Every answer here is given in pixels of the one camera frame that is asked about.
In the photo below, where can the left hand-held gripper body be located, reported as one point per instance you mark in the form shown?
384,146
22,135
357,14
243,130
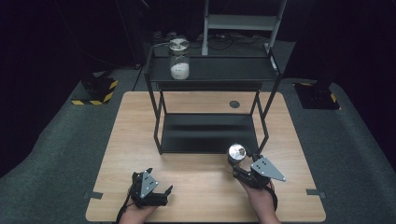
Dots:
146,186

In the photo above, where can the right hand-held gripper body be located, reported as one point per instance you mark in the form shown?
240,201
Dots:
264,171

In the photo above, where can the black two-tier metal rack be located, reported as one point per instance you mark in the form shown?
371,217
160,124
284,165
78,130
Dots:
214,70

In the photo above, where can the person's right hand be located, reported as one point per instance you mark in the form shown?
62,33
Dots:
261,199

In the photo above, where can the person's left hand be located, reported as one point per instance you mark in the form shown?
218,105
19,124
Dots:
137,215

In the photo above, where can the round dark table grommet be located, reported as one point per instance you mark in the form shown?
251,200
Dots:
234,104

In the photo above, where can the grey tape piece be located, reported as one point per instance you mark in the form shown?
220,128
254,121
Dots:
92,195
316,193

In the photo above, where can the black base with hazard stripes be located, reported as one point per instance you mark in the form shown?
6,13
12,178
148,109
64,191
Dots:
317,96
98,90

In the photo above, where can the glass jar of white powder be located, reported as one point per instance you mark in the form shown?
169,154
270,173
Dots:
179,70

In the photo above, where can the grey metal stand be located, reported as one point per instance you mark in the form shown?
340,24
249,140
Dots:
241,22

